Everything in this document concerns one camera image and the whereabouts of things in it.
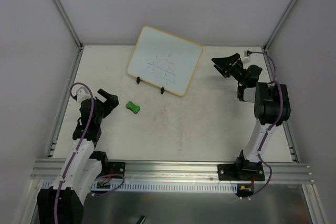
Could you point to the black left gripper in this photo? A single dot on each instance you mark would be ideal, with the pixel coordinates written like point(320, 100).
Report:
point(105, 102)

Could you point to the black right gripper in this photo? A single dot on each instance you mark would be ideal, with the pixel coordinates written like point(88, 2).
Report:
point(228, 66)

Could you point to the green whiteboard eraser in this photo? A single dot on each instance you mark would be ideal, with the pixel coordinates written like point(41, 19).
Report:
point(132, 107)

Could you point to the yellow framed whiteboard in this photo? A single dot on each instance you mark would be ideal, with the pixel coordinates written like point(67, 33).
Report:
point(164, 60)

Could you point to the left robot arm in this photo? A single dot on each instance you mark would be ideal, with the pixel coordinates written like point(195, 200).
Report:
point(63, 201)

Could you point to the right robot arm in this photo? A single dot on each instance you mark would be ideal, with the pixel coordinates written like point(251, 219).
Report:
point(271, 109)

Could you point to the small black object bottom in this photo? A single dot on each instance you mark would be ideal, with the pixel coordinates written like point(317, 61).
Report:
point(141, 220)

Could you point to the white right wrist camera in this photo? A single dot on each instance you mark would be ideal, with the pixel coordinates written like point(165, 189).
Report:
point(247, 54)

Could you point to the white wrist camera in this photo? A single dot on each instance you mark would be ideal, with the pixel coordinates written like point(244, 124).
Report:
point(81, 95)
point(247, 54)

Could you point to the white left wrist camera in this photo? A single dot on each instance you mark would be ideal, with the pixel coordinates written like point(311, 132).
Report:
point(81, 95)

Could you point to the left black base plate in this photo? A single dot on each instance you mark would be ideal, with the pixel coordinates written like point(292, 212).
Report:
point(115, 169)

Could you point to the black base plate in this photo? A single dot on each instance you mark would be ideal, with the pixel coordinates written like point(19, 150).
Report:
point(115, 169)
point(237, 172)

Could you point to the aluminium mounting rail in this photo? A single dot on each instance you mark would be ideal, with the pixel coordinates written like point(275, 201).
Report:
point(180, 172)

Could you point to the white slotted cable duct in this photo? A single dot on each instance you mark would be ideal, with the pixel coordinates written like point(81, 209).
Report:
point(225, 188)

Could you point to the left aluminium frame post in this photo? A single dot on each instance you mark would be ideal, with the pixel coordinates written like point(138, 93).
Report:
point(64, 16)

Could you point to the aluminium frame post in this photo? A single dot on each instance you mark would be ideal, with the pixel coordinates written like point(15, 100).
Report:
point(279, 25)
point(64, 16)

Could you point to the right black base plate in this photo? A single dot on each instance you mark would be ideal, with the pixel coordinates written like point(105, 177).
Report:
point(237, 172)

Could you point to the right aluminium frame post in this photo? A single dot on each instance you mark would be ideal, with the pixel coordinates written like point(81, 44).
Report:
point(279, 25)

